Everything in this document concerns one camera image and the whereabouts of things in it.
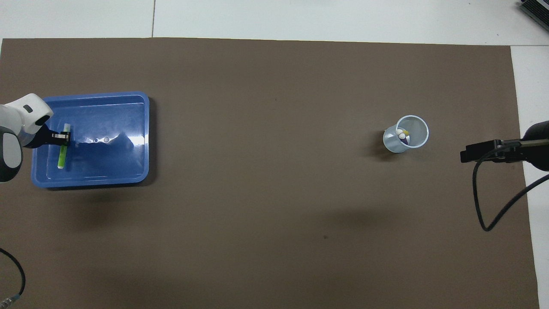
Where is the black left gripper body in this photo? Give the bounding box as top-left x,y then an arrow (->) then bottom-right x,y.
27,124 -> 55,149

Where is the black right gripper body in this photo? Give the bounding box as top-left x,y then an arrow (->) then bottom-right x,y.
521,121 -> 549,172

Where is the green pen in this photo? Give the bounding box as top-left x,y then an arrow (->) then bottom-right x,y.
58,124 -> 71,170

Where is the blue plastic tray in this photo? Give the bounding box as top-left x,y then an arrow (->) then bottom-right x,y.
31,91 -> 150,189

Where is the translucent plastic cup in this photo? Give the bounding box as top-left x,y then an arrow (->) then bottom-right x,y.
383,115 -> 429,154

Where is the grey ribbed device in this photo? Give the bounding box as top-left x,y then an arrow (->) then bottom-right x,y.
519,0 -> 549,33

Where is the brown paper mat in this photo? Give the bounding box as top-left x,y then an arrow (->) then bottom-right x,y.
0,38 -> 540,309

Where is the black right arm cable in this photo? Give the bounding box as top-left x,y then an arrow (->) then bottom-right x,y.
473,139 -> 549,232

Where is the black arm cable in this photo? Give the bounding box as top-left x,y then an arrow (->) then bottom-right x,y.
0,248 -> 26,307
473,139 -> 549,232

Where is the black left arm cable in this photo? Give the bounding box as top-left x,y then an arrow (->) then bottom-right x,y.
0,248 -> 26,307

